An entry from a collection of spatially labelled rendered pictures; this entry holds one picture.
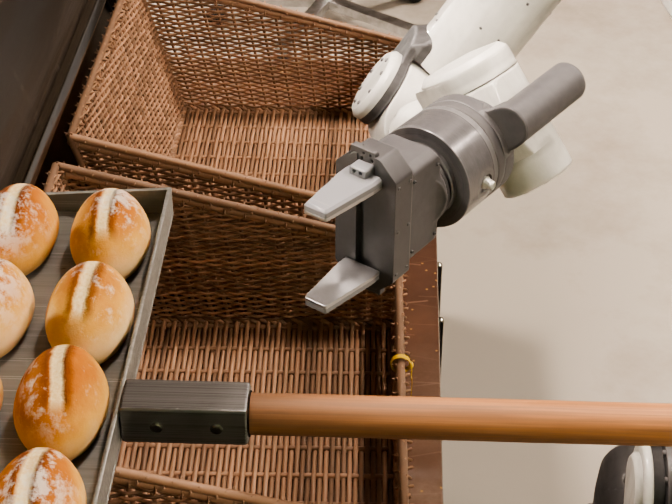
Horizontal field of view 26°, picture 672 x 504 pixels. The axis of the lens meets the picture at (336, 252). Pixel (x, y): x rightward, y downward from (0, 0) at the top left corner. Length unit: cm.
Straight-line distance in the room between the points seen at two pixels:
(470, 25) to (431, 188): 36
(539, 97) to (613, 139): 255
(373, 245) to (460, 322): 196
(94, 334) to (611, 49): 318
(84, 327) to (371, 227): 23
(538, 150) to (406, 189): 18
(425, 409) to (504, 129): 26
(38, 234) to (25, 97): 70
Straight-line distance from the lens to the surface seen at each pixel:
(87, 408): 102
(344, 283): 110
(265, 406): 102
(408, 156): 110
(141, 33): 247
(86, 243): 117
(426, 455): 190
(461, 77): 121
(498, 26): 144
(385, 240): 109
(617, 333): 307
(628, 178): 357
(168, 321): 211
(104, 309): 109
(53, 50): 202
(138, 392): 103
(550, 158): 122
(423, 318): 212
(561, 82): 120
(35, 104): 191
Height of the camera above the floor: 188
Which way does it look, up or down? 35 degrees down
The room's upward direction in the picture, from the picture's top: straight up
